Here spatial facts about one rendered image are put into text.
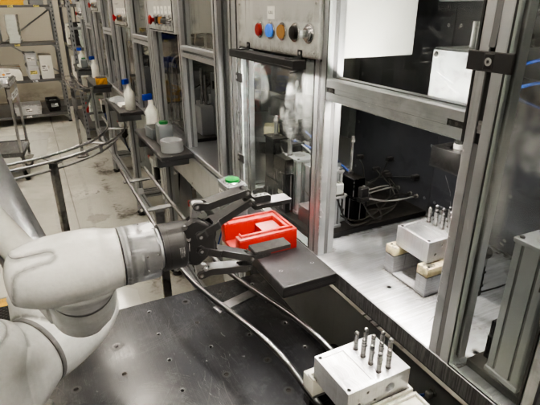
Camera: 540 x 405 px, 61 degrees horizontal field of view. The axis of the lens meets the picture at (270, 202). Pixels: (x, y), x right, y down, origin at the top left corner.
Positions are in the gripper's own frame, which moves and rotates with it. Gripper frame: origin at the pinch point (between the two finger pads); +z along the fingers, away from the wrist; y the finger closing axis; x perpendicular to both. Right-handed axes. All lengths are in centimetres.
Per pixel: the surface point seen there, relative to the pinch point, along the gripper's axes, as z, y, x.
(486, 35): 21.4, 31.3, -19.6
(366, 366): 7.5, -19.6, -18.7
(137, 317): -19, -44, 46
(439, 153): 39.4, 7.0, 1.9
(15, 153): -60, -86, 392
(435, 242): 35.0, -9.7, -4.8
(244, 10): 20, 34, 58
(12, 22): -46, 18, 645
